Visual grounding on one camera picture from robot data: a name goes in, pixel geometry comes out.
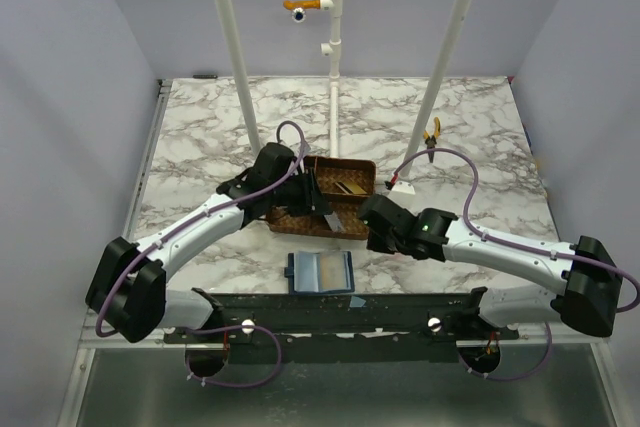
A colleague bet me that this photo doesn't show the woven brown divided tray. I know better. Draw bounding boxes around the woven brown divided tray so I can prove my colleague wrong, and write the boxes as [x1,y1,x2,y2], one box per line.
[266,156,376,240]

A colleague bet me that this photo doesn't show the right white slanted pipe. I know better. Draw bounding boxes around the right white slanted pipe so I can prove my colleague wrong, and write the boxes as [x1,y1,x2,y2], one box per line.
[397,0,472,179]

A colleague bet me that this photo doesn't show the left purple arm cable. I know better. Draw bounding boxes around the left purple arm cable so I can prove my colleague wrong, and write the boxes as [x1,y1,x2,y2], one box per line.
[94,120,311,338]

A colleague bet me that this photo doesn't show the blue leather card holder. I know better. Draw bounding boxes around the blue leather card holder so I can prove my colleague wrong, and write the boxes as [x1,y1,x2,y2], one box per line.
[284,251,355,295]

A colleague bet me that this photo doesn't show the white slanted pipe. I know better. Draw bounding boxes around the white slanted pipe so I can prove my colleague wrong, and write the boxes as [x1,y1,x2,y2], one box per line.
[397,0,472,179]
[214,0,262,156]

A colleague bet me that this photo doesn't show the small blue white ball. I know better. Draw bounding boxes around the small blue white ball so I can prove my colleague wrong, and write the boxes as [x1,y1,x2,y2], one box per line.
[292,7,306,23]

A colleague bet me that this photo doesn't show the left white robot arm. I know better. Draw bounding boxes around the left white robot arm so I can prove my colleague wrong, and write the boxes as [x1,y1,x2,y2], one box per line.
[85,142,333,343]

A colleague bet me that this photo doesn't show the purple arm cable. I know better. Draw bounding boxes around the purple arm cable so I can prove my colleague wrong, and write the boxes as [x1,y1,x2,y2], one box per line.
[387,147,640,312]
[94,120,311,338]

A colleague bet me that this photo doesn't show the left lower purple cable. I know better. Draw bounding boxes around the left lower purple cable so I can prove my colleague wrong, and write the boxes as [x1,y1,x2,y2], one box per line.
[177,324,282,389]

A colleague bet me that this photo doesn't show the yellow handled pliers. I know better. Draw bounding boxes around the yellow handled pliers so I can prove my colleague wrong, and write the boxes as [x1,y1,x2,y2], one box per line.
[423,117,441,163]

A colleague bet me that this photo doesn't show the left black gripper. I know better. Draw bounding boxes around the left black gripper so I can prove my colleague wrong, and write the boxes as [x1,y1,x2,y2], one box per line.
[269,168,333,218]

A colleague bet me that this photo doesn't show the white diamond credit card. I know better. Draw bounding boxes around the white diamond credit card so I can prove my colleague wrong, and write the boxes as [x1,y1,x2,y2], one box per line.
[324,212,344,232]

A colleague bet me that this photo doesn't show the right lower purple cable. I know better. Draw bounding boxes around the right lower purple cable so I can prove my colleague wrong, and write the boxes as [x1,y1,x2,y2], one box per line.
[464,321,554,382]

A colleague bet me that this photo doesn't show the aluminium rail frame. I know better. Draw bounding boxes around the aluminium rail frame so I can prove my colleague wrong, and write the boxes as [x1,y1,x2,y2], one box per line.
[81,79,172,342]

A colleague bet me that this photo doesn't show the orange hook peg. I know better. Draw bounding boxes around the orange hook peg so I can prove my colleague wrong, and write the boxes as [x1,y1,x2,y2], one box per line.
[283,0,322,11]

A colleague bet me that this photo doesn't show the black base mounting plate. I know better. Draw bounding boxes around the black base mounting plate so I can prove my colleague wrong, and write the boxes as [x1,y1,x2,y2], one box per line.
[164,288,518,364]

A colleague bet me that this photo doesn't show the left white slanted pipe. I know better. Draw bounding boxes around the left white slanted pipe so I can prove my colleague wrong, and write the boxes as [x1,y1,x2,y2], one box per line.
[214,0,262,156]

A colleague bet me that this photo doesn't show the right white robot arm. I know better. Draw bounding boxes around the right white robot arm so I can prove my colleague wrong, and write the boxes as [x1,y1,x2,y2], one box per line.
[357,194,622,339]

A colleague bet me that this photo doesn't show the gold credit card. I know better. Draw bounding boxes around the gold credit card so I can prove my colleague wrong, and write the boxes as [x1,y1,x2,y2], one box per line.
[334,181,368,196]

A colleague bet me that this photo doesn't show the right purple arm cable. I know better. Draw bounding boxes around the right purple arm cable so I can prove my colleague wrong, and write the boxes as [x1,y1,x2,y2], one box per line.
[387,147,640,312]

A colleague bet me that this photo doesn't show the centre white pipe stand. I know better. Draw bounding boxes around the centre white pipe stand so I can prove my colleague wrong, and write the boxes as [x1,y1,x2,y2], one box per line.
[320,0,343,158]

